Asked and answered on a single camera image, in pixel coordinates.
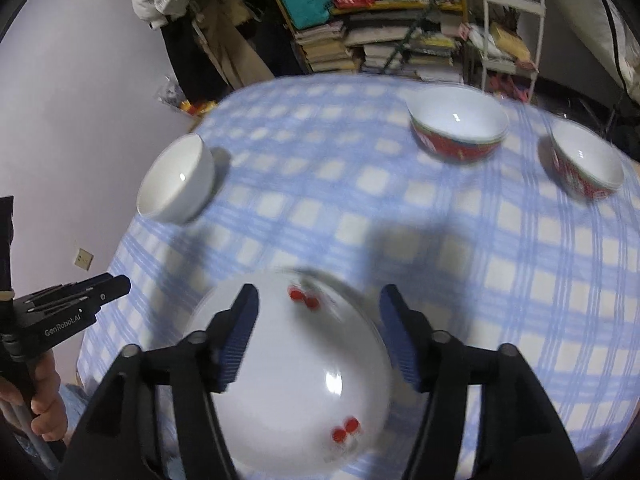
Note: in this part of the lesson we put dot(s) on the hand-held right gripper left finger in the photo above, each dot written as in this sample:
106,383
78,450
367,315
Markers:
240,340

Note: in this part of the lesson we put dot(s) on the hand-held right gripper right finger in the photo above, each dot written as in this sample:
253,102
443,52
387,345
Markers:
400,340

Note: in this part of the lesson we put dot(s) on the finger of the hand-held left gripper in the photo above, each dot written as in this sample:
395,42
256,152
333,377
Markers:
95,289

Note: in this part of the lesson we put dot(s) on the white cherry print plate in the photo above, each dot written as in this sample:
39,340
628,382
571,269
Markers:
300,360

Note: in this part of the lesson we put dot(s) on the plain white bowl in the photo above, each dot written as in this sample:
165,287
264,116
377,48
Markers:
172,182

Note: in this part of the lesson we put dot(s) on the red floral bowl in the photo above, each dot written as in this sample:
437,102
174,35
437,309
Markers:
457,120

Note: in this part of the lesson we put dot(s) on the red and white patterned bowl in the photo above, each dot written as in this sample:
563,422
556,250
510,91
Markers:
585,157

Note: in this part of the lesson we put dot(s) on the person's left hand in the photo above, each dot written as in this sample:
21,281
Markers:
47,400

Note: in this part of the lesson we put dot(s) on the blue checked tablecloth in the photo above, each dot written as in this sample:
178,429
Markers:
380,240

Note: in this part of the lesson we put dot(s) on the grey metal pole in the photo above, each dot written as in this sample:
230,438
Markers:
25,435

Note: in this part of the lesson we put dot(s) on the plastic bag with yellow items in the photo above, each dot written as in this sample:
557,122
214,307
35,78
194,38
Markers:
187,102

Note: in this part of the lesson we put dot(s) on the black hanging pants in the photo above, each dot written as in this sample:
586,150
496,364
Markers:
192,55

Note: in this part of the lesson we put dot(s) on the pink plastic toy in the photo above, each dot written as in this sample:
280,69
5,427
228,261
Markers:
507,85

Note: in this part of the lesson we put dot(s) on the beige hanging coat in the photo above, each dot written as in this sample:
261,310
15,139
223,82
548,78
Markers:
235,45

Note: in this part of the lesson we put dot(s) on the pile of magazines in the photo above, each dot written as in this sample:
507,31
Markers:
410,55

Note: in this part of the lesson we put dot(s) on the dark long pole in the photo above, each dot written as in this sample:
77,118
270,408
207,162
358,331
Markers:
405,40

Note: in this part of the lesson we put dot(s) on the stack of old books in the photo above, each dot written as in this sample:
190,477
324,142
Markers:
325,47

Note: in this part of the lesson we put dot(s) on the tan cardboard packet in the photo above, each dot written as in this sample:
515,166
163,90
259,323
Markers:
510,42

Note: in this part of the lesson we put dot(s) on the white trolley cart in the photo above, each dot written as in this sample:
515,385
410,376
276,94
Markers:
537,35

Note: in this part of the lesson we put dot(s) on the white recliner chair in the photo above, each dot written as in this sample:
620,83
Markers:
615,35

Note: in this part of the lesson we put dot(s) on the white wall socket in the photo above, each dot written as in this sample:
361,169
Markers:
83,258

